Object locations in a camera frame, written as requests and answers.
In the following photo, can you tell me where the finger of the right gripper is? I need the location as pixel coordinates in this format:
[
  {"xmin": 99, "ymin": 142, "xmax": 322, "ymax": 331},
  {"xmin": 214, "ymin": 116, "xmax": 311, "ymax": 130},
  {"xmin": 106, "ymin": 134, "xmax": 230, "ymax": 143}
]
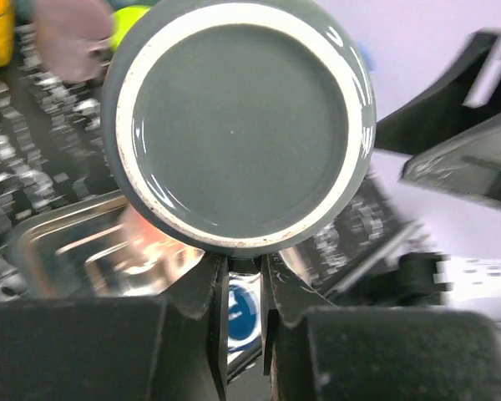
[
  {"xmin": 400, "ymin": 120, "xmax": 501, "ymax": 210},
  {"xmin": 375, "ymin": 29, "xmax": 501, "ymax": 155}
]

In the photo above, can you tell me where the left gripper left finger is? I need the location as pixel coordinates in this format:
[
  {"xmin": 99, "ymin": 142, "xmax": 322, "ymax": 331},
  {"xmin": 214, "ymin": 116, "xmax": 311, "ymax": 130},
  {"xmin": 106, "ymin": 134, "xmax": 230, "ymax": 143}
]
[{"xmin": 0, "ymin": 255, "xmax": 228, "ymax": 400}]

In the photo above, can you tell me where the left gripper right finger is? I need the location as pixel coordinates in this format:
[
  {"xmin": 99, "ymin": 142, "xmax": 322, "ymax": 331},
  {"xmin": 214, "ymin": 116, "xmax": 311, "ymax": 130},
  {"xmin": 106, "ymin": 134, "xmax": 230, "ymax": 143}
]
[{"xmin": 261, "ymin": 253, "xmax": 501, "ymax": 400}]

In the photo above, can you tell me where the navy blue mug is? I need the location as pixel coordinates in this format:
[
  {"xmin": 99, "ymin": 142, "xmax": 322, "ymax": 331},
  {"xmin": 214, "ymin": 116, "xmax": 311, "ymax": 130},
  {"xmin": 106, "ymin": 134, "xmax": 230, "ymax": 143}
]
[{"xmin": 227, "ymin": 281, "xmax": 261, "ymax": 353}]

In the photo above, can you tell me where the dark grey mug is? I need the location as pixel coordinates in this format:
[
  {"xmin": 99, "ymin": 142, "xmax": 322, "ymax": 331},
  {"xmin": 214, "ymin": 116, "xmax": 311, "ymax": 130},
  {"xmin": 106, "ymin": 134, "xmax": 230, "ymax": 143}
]
[{"xmin": 100, "ymin": 1, "xmax": 376, "ymax": 257}]

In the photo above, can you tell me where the mauve pink mug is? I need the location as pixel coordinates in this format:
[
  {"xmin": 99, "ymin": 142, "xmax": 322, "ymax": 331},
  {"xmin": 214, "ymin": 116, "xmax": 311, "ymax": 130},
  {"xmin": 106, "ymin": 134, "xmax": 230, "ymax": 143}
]
[{"xmin": 33, "ymin": 0, "xmax": 113, "ymax": 84}]

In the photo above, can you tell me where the pink orange mug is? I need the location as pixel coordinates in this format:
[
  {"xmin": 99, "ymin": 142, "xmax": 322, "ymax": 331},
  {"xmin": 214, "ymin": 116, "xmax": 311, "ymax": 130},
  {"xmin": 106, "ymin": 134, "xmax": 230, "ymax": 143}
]
[{"xmin": 120, "ymin": 206, "xmax": 197, "ymax": 263}]

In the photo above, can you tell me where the light blue cup right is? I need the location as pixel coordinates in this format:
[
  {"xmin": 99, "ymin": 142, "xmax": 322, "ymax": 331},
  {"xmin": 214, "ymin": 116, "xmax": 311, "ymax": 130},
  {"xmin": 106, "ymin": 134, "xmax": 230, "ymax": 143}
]
[{"xmin": 357, "ymin": 43, "xmax": 375, "ymax": 72}]

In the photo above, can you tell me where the silver metal tray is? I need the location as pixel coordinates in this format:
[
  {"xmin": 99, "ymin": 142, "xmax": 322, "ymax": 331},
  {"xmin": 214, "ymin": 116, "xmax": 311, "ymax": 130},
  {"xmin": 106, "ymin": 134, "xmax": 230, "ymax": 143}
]
[{"xmin": 5, "ymin": 191, "xmax": 204, "ymax": 298}]

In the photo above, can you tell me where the lime green plate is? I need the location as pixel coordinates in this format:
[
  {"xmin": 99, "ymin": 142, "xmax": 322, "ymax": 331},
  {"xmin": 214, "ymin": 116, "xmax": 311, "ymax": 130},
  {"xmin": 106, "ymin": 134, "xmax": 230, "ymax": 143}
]
[{"xmin": 110, "ymin": 5, "xmax": 150, "ymax": 52}]

